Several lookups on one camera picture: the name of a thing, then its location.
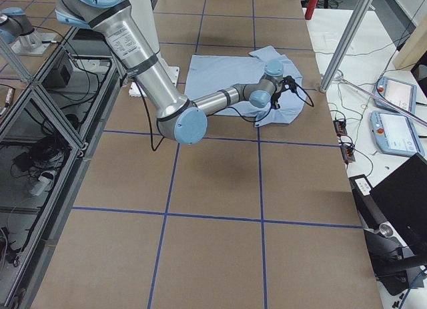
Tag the red cylinder bottle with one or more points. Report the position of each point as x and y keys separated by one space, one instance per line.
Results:
x=310 y=9

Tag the white power strip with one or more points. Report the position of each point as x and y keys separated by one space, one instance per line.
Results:
x=44 y=180

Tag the near teach pendant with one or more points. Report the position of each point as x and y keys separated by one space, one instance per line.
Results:
x=395 y=134

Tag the aluminium frame post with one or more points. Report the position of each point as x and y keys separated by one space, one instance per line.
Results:
x=350 y=31

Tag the light blue t-shirt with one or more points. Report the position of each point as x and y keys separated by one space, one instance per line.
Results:
x=210 y=73

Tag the black monitor on stand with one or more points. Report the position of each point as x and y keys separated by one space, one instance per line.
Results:
x=394 y=212

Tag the far teach pendant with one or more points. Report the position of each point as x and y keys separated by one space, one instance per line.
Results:
x=397 y=92

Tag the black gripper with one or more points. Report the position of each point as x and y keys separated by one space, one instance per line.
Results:
x=276 y=97

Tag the orange black electronics board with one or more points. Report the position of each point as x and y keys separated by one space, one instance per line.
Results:
x=340 y=127

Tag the aluminium frame rack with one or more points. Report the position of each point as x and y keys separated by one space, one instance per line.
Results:
x=53 y=110

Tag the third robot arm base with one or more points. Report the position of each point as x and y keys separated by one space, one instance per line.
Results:
x=18 y=32

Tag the teach pendant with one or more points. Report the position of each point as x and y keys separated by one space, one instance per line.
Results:
x=397 y=92
x=395 y=134

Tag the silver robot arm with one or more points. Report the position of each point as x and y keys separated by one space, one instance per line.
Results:
x=177 y=117

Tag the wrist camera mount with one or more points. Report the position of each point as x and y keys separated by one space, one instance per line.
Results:
x=289 y=84

